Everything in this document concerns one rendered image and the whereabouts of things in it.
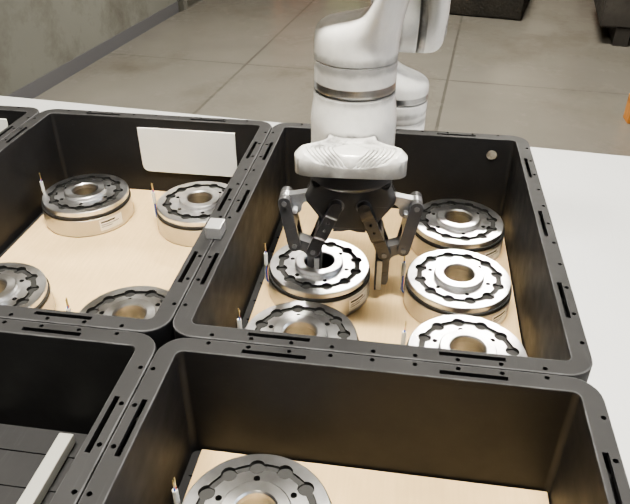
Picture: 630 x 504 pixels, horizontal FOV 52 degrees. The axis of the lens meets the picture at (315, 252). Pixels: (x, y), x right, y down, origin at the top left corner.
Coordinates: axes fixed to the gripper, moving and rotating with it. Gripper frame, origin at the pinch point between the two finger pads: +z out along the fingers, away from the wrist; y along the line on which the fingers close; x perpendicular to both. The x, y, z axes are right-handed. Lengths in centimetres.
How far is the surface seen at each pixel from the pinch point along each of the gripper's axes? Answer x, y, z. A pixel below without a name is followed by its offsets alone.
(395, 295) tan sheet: 0.2, -5.0, 2.5
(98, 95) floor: -273, 141, 83
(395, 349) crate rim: 19.7, -3.8, -7.3
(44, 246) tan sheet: -5.8, 34.9, 2.5
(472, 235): -6.9, -13.2, -0.8
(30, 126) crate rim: -16.5, 39.0, -7.6
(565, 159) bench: -62, -39, 15
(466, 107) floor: -272, -53, 83
